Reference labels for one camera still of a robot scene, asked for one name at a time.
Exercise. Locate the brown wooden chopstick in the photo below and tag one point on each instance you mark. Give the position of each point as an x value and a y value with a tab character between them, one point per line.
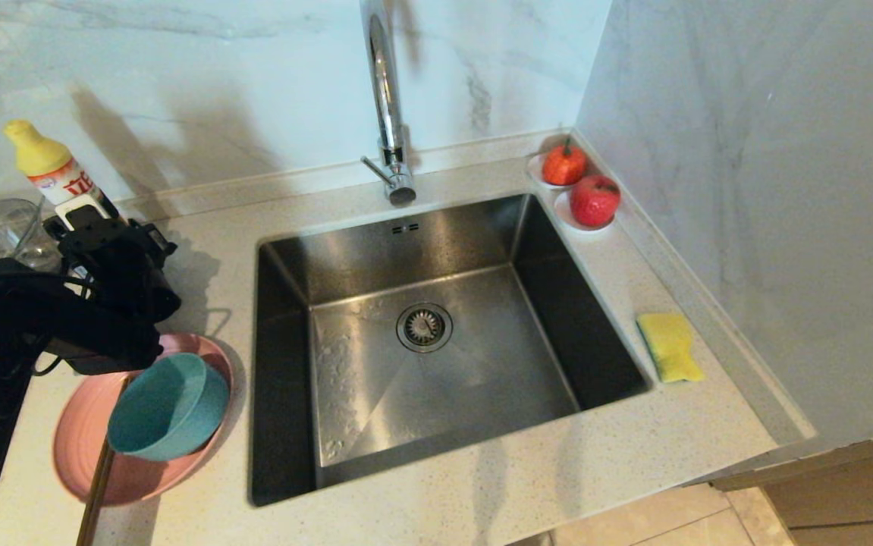
92	504
105	485

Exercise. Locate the chrome kitchen faucet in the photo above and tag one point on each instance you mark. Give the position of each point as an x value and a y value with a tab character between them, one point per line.
387	98

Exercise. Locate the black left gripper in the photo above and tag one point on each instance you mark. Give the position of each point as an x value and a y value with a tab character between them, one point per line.
121	277

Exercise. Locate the stainless steel sink basin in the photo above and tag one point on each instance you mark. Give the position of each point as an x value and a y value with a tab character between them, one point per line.
436	379

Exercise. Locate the small white dish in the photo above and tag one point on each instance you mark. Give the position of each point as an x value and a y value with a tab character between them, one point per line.
565	216
535	171

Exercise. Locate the red apple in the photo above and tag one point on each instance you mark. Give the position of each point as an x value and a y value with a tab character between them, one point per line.
595	201

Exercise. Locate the pink round plate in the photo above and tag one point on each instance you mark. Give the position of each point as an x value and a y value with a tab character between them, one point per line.
80	447

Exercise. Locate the yellow fish-shaped sponge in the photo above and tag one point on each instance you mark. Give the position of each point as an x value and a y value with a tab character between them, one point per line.
670	347

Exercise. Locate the blue bowl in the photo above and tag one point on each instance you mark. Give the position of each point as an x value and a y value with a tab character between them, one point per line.
167	413

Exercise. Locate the orange dish soap bottle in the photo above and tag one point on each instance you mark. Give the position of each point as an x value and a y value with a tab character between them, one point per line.
45	155

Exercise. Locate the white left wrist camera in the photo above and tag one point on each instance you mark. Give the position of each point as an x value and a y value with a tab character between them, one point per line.
81	212

